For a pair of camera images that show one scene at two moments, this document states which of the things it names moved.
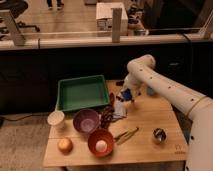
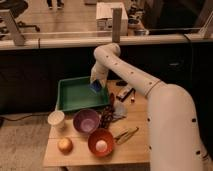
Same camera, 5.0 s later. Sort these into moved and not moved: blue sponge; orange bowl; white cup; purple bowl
Moved: blue sponge
Not moved: purple bowl; white cup; orange bowl
